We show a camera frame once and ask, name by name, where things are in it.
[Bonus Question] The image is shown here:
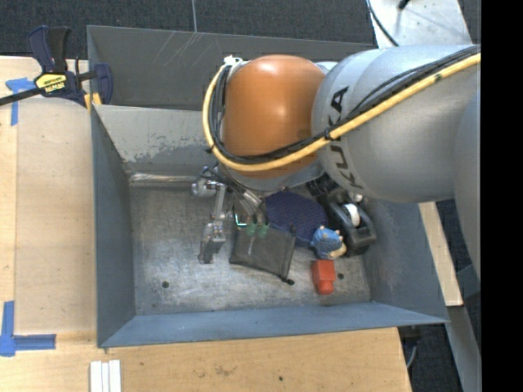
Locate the dark grey drawstring pouch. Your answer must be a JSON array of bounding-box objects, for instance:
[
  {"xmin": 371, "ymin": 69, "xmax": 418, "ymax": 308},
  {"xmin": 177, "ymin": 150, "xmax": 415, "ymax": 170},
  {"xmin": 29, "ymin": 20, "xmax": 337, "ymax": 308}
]
[{"xmin": 228, "ymin": 223, "xmax": 297, "ymax": 286}]

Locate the dark blue dotted cloth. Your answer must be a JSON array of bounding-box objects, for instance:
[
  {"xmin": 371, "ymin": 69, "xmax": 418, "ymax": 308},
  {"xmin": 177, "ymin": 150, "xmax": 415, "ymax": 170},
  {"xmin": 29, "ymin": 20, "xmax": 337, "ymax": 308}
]
[{"xmin": 264, "ymin": 189, "xmax": 329, "ymax": 247}]

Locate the pale wood flat board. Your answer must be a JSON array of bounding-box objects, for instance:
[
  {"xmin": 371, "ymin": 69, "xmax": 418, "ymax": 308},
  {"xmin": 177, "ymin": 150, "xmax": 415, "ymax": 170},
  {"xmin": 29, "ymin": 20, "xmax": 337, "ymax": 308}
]
[{"xmin": 14, "ymin": 96, "xmax": 99, "ymax": 336}]

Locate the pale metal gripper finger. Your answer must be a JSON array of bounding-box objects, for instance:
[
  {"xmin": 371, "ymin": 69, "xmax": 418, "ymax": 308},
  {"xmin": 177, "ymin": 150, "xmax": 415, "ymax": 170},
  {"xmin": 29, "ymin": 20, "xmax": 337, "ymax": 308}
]
[
  {"xmin": 203, "ymin": 220, "xmax": 227, "ymax": 245},
  {"xmin": 198, "ymin": 239, "xmax": 217, "ymax": 265}
]

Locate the grey metal bin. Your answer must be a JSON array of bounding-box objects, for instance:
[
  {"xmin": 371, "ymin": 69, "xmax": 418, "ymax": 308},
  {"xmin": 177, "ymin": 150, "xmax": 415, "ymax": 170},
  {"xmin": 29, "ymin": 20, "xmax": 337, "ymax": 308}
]
[{"xmin": 86, "ymin": 24, "xmax": 451, "ymax": 349}]

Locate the blue toy animal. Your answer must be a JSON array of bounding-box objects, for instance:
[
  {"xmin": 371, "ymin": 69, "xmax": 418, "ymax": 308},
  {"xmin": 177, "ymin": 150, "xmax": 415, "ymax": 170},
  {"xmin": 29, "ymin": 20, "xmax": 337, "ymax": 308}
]
[{"xmin": 307, "ymin": 225, "xmax": 348, "ymax": 261}]

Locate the red plastic block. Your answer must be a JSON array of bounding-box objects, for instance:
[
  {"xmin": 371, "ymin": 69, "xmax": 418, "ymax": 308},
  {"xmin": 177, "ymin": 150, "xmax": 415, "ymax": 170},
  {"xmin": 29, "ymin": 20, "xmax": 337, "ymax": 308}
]
[{"xmin": 311, "ymin": 259, "xmax": 337, "ymax": 296}]

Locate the black tape dispenser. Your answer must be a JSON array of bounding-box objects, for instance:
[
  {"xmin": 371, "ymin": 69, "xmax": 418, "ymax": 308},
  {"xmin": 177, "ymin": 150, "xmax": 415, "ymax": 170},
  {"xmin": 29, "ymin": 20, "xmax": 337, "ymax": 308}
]
[{"xmin": 324, "ymin": 197, "xmax": 378, "ymax": 257}]

